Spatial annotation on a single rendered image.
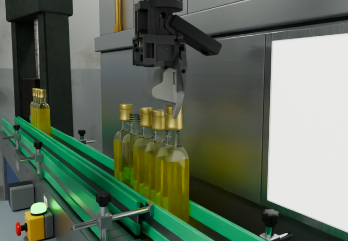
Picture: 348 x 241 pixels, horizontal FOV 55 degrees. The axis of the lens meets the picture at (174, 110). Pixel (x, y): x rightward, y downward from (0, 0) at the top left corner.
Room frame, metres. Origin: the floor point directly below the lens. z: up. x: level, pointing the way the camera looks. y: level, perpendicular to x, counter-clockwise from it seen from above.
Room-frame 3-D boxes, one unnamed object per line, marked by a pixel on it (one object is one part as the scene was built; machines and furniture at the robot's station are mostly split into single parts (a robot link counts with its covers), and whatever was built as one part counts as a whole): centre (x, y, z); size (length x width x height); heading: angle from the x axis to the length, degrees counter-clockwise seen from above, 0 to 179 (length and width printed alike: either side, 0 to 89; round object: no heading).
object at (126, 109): (0.90, 0.13, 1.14); 0.04 x 0.04 x 0.04
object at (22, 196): (1.21, 0.57, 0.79); 0.08 x 0.08 x 0.08; 33
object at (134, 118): (0.85, 0.10, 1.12); 0.03 x 0.03 x 0.05
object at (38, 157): (1.13, 0.49, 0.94); 0.07 x 0.04 x 0.13; 123
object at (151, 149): (0.75, 0.03, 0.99); 0.06 x 0.06 x 0.21; 34
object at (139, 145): (0.80, 0.06, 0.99); 0.06 x 0.06 x 0.21; 34
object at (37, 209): (0.98, 0.41, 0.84); 0.04 x 0.04 x 0.03
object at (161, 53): (0.63, 0.03, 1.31); 0.09 x 0.08 x 0.12; 113
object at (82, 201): (1.41, 0.62, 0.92); 1.75 x 0.01 x 0.08; 33
